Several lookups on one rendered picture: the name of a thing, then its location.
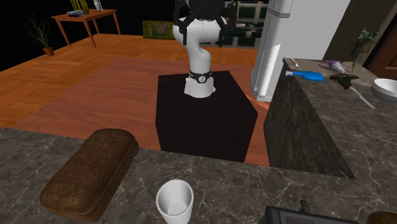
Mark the dark brown door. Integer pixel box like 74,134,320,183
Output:
363,12,397,82

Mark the purple and white bottle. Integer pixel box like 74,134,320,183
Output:
328,60,347,74

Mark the blue dish brush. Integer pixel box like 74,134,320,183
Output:
284,70,324,83

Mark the grey knife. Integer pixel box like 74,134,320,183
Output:
349,86,377,109

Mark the potted grass plant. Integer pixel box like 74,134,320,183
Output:
22,10,55,57

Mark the wooden side table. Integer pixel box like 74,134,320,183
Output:
51,0,122,48

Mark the green metal figure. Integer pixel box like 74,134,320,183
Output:
347,27,380,71

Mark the black robot stand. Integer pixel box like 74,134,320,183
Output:
155,70,259,164

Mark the dark green tool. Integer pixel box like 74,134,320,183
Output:
329,74,360,90

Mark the dark gridded window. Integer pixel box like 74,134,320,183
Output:
225,0,269,49

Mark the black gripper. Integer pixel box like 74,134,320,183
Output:
172,0,239,48

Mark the brown rounded object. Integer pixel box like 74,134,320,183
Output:
366,211,397,224

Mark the white refrigerator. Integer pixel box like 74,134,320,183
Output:
250,0,351,103

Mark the green patterned cushion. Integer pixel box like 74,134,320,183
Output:
142,20,176,41

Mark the white bowl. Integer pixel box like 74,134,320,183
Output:
370,78,397,104

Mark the white cup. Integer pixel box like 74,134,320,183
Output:
155,179,195,224

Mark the brown bread loaf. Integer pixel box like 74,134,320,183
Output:
39,128,140,223

